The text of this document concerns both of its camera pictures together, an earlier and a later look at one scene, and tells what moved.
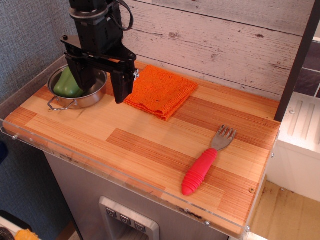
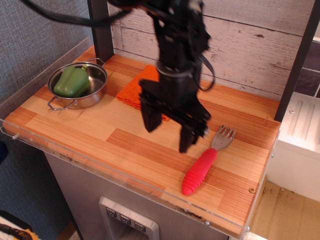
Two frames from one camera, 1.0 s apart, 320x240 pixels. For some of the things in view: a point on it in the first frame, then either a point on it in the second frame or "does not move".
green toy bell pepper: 67,86 does not move
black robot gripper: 102,45 -> 175,96
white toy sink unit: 295,165 does not move
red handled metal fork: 201,169 does not move
